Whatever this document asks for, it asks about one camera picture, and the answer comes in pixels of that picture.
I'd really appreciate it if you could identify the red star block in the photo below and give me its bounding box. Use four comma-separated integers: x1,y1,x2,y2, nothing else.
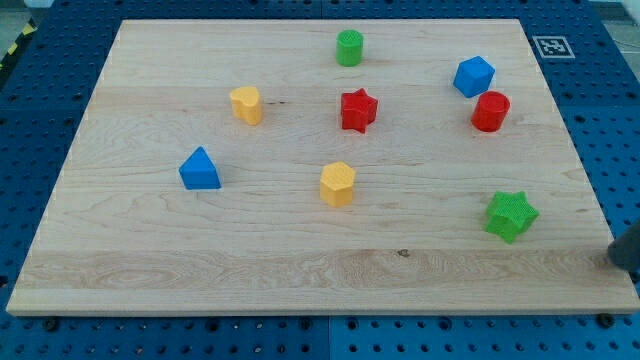
340,88,378,134

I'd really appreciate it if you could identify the green star block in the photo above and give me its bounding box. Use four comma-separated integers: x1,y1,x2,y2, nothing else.
485,191,539,244

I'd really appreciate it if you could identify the wooden board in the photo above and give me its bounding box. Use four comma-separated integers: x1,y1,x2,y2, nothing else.
7,19,639,316

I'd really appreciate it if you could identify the yellow hexagon block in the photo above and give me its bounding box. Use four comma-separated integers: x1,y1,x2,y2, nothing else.
319,162,356,207

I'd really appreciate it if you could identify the yellow heart block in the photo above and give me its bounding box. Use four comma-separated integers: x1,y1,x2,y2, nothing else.
229,86,263,126

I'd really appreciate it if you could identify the blue triangle block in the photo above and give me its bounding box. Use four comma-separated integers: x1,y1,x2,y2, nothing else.
179,146,222,190

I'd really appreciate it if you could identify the green cylinder block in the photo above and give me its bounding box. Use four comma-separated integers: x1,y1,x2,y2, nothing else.
336,29,364,67

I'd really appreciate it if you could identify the blue cube block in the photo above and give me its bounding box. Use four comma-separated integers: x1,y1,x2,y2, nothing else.
453,56,495,98

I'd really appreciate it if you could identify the red cylinder block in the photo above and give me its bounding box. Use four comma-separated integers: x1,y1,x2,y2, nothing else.
471,91,511,133

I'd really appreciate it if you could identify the white fiducial marker tag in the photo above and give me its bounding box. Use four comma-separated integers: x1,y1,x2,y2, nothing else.
532,35,575,59

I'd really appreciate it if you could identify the grey robot stylus tip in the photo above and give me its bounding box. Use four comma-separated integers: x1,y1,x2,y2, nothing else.
607,221,639,272

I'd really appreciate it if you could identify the black yellow hazard tape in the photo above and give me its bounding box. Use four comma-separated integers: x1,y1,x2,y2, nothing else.
1,19,38,71

